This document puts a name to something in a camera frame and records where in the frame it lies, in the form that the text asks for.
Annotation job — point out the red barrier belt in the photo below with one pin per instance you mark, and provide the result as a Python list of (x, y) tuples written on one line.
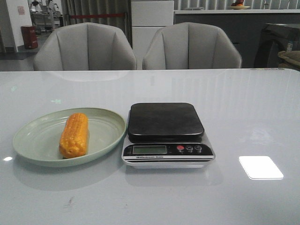
[(97, 16)]

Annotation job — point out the light green plate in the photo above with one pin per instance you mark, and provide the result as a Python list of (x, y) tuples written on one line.
[(38, 141)]

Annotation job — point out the white cabinet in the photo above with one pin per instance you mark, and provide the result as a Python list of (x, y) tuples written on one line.
[(147, 14)]

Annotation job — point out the fruit bowl on counter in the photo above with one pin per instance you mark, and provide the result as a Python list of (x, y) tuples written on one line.
[(238, 5)]

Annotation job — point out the dark appliance at right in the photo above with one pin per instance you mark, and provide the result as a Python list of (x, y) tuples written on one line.
[(276, 37)]

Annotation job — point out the right grey upholstered chair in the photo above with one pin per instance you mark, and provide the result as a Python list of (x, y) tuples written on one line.
[(191, 45)]

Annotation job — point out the red trash bin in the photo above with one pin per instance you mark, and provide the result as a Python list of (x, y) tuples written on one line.
[(29, 37)]

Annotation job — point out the dark grey counter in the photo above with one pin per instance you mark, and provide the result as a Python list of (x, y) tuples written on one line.
[(243, 27)]

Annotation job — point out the beige cushion at right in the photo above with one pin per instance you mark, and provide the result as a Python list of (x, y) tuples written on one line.
[(290, 59)]

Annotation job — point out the grey upholstered chair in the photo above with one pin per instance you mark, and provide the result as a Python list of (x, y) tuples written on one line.
[(85, 46), (191, 45)]

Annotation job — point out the orange corn cob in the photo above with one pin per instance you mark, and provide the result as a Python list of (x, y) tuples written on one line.
[(74, 138)]

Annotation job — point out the black silver kitchen scale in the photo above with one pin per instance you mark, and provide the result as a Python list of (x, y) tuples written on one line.
[(165, 135)]

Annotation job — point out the left grey upholstered chair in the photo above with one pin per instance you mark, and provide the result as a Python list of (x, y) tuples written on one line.
[(85, 46)]

